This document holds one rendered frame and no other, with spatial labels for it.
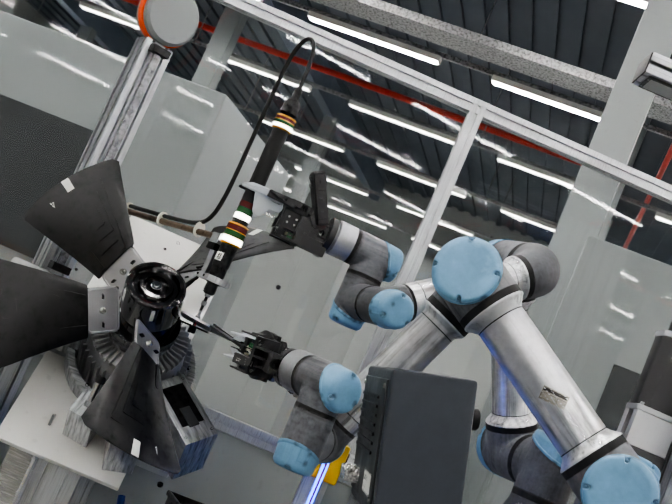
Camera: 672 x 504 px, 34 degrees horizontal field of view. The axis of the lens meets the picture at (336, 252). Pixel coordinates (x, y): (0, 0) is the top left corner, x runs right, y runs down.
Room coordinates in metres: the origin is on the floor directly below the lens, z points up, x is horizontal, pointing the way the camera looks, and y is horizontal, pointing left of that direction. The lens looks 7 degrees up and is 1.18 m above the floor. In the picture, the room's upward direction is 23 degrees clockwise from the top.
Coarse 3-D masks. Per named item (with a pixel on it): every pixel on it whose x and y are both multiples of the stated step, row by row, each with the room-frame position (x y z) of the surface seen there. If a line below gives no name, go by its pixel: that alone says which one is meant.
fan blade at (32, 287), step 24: (0, 264) 2.04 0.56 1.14; (0, 288) 2.03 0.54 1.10; (24, 288) 2.05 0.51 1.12; (48, 288) 2.07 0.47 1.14; (72, 288) 2.08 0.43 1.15; (0, 312) 2.03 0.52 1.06; (24, 312) 2.05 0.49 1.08; (48, 312) 2.07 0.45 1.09; (72, 312) 2.09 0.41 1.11; (0, 336) 2.04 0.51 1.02; (24, 336) 2.06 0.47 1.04; (48, 336) 2.08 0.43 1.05; (72, 336) 2.10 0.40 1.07; (0, 360) 2.04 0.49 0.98
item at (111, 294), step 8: (96, 288) 2.10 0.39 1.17; (104, 288) 2.11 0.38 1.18; (112, 288) 2.12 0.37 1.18; (88, 296) 2.10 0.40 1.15; (96, 296) 2.11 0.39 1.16; (104, 296) 2.12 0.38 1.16; (112, 296) 2.12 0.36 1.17; (88, 304) 2.11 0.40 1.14; (96, 304) 2.11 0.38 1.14; (104, 304) 2.12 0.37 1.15; (112, 304) 2.13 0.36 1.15; (88, 312) 2.11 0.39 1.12; (96, 312) 2.12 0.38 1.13; (112, 312) 2.13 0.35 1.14; (88, 320) 2.11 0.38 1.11; (96, 320) 2.12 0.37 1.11; (104, 320) 2.13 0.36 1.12; (112, 320) 2.13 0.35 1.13; (88, 328) 2.12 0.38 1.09; (96, 328) 2.13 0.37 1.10; (104, 328) 2.13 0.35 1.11; (112, 328) 2.14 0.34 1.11
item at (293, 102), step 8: (296, 88) 2.16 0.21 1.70; (296, 96) 2.16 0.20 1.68; (288, 104) 2.15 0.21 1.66; (296, 104) 2.15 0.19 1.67; (288, 112) 2.18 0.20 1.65; (296, 112) 2.16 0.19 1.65; (224, 248) 2.15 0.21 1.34; (232, 248) 2.15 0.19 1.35; (216, 256) 2.16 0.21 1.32; (224, 256) 2.15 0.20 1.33; (232, 256) 2.16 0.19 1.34; (216, 264) 2.15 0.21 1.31; (224, 264) 2.15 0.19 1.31; (216, 272) 2.15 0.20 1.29; (224, 272) 2.16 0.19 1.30; (208, 288) 2.15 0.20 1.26; (216, 288) 2.16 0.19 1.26
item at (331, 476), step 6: (348, 450) 2.40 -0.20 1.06; (342, 456) 2.40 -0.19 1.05; (336, 462) 2.40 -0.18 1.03; (342, 462) 2.40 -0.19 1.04; (318, 468) 2.40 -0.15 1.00; (330, 468) 2.40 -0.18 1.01; (336, 468) 2.40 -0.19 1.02; (312, 474) 2.40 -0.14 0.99; (330, 474) 2.40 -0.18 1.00; (336, 474) 2.40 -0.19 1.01; (324, 480) 2.40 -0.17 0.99; (330, 480) 2.40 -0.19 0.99; (336, 480) 2.40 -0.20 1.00
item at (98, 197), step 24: (96, 168) 2.27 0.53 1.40; (48, 192) 2.27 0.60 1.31; (72, 192) 2.26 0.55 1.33; (96, 192) 2.25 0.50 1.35; (120, 192) 2.24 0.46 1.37; (48, 216) 2.26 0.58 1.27; (72, 216) 2.24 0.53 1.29; (96, 216) 2.23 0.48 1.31; (120, 216) 2.22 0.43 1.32; (72, 240) 2.24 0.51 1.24; (96, 240) 2.22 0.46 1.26; (120, 240) 2.20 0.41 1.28; (96, 264) 2.21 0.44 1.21
